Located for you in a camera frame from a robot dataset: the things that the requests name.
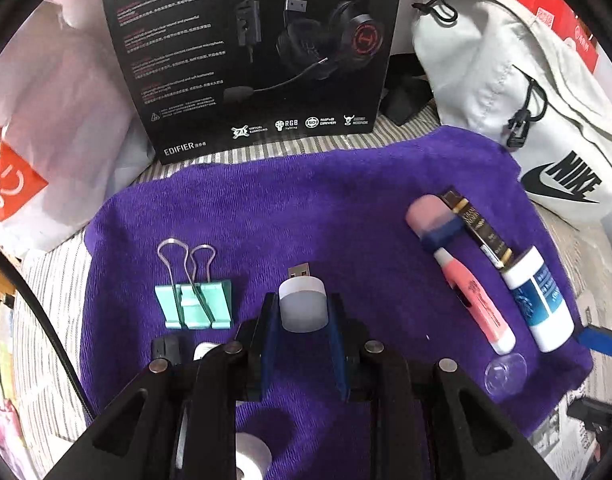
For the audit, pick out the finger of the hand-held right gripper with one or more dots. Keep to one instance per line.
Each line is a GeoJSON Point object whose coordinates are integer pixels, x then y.
{"type": "Point", "coordinates": [593, 337]}
{"type": "Point", "coordinates": [593, 415]}

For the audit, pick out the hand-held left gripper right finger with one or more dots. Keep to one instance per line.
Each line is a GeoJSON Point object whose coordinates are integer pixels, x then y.
{"type": "Point", "coordinates": [338, 345]}

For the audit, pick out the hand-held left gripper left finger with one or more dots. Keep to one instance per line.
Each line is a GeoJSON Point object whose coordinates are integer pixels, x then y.
{"type": "Point", "coordinates": [267, 340]}

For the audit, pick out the white usb lamp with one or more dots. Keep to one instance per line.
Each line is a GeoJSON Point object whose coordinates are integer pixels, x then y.
{"type": "Point", "coordinates": [303, 307]}

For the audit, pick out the blue and white tube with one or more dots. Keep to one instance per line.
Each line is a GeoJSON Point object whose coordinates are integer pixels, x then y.
{"type": "Point", "coordinates": [541, 305]}

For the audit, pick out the white power plug adapter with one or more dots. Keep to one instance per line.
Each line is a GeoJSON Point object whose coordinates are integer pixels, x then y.
{"type": "Point", "coordinates": [204, 351]}

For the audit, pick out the teal binder clip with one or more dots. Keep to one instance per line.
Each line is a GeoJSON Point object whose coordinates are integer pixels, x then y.
{"type": "Point", "coordinates": [195, 305]}

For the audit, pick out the clear plastic pen cap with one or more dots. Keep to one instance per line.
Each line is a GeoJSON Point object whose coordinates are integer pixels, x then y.
{"type": "Point", "coordinates": [506, 374]}

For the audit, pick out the black rectangular case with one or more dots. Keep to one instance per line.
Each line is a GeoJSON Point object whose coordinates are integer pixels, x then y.
{"type": "Point", "coordinates": [165, 349]}

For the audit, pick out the cream small bottle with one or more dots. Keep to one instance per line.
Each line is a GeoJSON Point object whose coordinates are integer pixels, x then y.
{"type": "Point", "coordinates": [251, 455]}

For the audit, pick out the pink highlighter pen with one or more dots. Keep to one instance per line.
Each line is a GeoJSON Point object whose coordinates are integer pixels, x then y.
{"type": "Point", "coordinates": [481, 305]}

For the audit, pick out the black and gold tube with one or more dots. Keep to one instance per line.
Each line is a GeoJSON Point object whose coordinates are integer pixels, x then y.
{"type": "Point", "coordinates": [486, 232]}

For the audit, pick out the pink and blue eraser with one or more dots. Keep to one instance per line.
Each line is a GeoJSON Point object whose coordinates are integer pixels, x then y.
{"type": "Point", "coordinates": [431, 220]}

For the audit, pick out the newspaper sheets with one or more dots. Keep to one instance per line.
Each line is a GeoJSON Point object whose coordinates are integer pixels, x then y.
{"type": "Point", "coordinates": [571, 452]}

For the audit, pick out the purple towel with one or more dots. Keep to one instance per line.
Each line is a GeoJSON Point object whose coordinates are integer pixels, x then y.
{"type": "Point", "coordinates": [336, 210]}

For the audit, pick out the striped bed sheet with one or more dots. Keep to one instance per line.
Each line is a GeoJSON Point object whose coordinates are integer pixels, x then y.
{"type": "Point", "coordinates": [50, 285]}

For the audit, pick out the black pouch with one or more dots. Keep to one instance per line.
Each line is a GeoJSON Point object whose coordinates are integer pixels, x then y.
{"type": "Point", "coordinates": [406, 95]}

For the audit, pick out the pink patterned bag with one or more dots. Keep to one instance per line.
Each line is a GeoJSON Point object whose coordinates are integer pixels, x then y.
{"type": "Point", "coordinates": [3, 440]}

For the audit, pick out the grey waist bag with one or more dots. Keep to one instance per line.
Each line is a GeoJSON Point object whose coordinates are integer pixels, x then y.
{"type": "Point", "coordinates": [486, 70]}

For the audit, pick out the black headset box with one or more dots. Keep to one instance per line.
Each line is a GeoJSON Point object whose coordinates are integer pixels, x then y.
{"type": "Point", "coordinates": [195, 60]}

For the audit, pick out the white shopping bag red logo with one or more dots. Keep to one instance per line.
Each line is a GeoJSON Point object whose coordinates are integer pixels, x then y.
{"type": "Point", "coordinates": [65, 110]}

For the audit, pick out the red paper bag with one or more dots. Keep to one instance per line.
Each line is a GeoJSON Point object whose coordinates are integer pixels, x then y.
{"type": "Point", "coordinates": [566, 20]}

